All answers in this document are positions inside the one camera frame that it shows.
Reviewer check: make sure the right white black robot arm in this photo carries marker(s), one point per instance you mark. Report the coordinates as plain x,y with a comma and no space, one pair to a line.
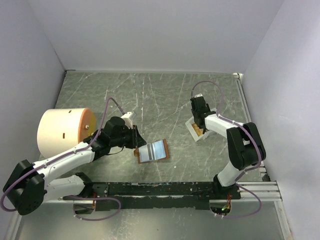
245,147

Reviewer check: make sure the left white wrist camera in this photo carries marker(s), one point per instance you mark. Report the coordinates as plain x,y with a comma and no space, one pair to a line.
129,118

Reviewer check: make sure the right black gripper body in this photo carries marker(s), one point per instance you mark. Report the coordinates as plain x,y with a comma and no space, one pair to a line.
196,115

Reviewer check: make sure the aluminium front rail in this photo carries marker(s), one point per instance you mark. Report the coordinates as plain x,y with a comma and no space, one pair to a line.
248,190

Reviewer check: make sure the aluminium rail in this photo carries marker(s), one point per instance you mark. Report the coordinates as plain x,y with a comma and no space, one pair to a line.
248,190
238,77

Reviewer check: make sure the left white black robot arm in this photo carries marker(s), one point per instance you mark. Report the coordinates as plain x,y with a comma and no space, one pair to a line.
28,184

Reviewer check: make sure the white orange cylinder drum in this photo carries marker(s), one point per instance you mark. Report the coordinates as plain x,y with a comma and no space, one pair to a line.
61,129

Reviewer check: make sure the white card tray box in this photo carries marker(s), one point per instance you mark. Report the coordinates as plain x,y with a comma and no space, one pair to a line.
188,124

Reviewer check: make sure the aluminium right side rail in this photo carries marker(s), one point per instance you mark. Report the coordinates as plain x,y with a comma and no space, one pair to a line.
238,77

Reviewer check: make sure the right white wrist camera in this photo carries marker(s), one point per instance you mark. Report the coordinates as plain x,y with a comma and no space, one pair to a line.
198,95

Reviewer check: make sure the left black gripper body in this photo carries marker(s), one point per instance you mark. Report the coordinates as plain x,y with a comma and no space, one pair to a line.
126,138

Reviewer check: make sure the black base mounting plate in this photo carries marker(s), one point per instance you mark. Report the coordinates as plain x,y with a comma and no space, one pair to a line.
161,195

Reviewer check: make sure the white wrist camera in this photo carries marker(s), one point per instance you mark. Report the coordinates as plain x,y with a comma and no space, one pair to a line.
129,118
198,95

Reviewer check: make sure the brown leather card holder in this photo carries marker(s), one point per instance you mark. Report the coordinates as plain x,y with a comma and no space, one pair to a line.
152,152

